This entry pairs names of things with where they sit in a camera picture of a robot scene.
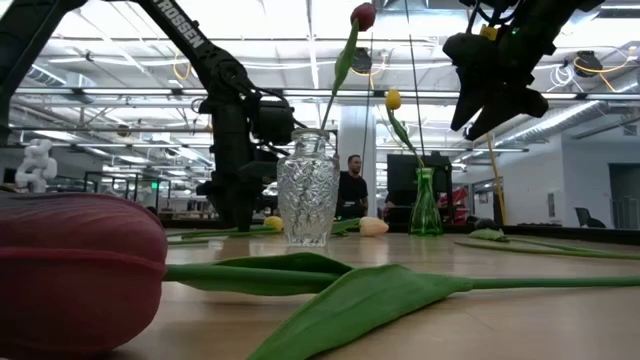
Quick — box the black computer case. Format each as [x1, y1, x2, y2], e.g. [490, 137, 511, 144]
[385, 152, 455, 229]

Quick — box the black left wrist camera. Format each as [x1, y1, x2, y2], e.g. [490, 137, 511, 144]
[254, 99, 296, 147]

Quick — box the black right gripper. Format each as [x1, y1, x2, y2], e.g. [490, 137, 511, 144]
[442, 0, 606, 141]

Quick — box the green glass vase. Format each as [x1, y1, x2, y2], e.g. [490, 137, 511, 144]
[408, 167, 444, 236]

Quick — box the white robot figure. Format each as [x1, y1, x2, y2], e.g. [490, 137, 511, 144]
[13, 138, 59, 194]

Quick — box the black background rig frame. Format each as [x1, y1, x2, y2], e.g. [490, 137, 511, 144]
[83, 171, 172, 214]

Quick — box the yellow tulip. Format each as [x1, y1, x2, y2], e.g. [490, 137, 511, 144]
[164, 215, 285, 240]
[384, 88, 426, 171]

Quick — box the black ceiling cable reel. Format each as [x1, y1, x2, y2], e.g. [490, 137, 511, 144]
[574, 49, 604, 77]
[349, 47, 374, 75]

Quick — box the person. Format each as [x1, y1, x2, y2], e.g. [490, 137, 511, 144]
[335, 153, 370, 221]

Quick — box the long ceiling light bar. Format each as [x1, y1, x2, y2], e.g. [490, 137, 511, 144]
[9, 87, 640, 101]

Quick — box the black aluminium table frame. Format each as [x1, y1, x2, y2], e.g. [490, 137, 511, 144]
[159, 217, 640, 246]

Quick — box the clear cut-glass vase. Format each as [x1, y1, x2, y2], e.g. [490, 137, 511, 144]
[276, 127, 341, 247]

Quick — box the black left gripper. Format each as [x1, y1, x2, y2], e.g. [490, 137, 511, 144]
[197, 102, 279, 232]

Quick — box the black power cable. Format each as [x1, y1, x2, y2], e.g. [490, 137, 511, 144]
[403, 0, 426, 169]

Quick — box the dark office chair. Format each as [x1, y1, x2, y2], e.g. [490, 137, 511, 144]
[573, 206, 606, 229]

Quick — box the yellow power cable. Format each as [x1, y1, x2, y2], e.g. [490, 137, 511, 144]
[486, 132, 506, 225]

